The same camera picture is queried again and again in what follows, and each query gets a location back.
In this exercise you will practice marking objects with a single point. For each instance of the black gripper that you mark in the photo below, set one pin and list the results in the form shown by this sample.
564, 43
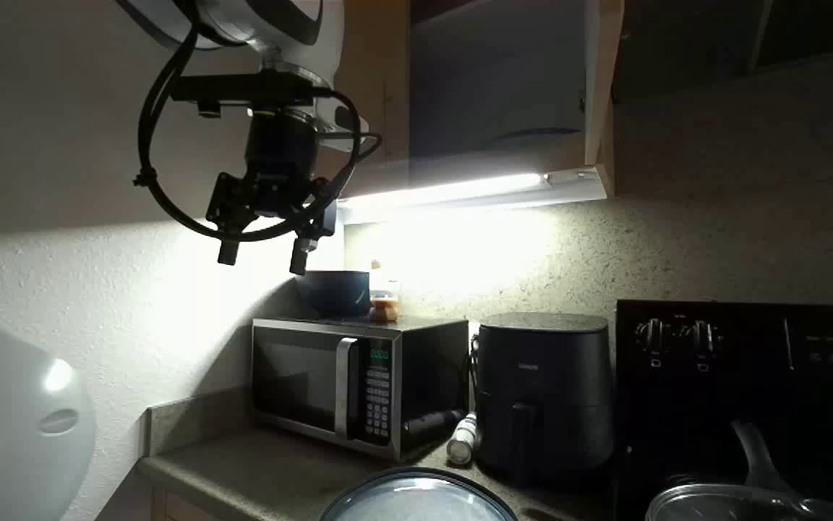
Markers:
282, 155

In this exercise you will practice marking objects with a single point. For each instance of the dark round bowl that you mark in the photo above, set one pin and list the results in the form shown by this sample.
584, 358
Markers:
334, 294

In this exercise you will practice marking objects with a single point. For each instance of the wooden wall cabinet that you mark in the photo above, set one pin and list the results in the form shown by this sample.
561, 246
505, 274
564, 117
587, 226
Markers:
493, 88

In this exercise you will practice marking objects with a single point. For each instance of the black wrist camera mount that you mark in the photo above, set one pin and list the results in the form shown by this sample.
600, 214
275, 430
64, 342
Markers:
243, 88

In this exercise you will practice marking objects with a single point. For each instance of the stainless steel microwave oven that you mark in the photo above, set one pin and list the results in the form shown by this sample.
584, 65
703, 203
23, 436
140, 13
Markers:
340, 385

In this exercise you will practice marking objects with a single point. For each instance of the black air fryer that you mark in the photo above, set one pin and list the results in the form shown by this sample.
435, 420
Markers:
542, 385

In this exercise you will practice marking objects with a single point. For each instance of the glass pan lid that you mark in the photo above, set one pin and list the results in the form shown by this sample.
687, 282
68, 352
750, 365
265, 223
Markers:
723, 504

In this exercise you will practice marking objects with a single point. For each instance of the under-cabinet strip light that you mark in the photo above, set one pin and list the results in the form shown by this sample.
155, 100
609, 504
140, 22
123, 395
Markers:
454, 188

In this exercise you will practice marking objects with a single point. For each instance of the small white bottle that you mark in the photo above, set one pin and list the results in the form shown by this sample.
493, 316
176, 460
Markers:
461, 437

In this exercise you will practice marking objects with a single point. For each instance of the bottle with amber liquid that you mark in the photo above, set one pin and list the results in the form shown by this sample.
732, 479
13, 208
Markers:
382, 307

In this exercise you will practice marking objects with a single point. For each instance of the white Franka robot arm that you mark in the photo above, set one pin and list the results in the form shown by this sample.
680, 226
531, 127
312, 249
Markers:
243, 17

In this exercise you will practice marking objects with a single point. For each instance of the black kitchen stove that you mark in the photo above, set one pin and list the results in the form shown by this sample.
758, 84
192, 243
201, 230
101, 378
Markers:
743, 378

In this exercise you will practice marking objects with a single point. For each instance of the black frying pan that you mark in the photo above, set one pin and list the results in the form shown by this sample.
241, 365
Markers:
758, 460

